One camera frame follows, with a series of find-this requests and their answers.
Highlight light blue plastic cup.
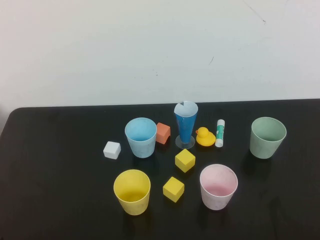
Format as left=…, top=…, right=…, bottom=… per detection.
left=124, top=117, right=158, bottom=159

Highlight yellow plastic cup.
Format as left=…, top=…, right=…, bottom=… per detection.
left=113, top=169, right=152, bottom=216

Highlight orange block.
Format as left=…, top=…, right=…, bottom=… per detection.
left=155, top=122, right=172, bottom=145

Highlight blue cone in clear glass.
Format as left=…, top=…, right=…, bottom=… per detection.
left=173, top=101, right=199, bottom=150

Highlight yellow cube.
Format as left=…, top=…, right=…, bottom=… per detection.
left=162, top=176, right=185, bottom=204
left=174, top=148, right=196, bottom=174

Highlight yellow rubber duck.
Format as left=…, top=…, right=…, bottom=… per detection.
left=195, top=126, right=216, bottom=147

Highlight white cube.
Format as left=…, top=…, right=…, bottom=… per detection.
left=102, top=141, right=122, bottom=159

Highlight white and green glue stick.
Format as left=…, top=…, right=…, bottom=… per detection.
left=214, top=119, right=227, bottom=148

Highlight pink plastic cup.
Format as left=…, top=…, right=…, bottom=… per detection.
left=199, top=163, right=239, bottom=211

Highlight pale green plastic cup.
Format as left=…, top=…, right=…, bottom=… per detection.
left=249, top=116, right=288, bottom=160

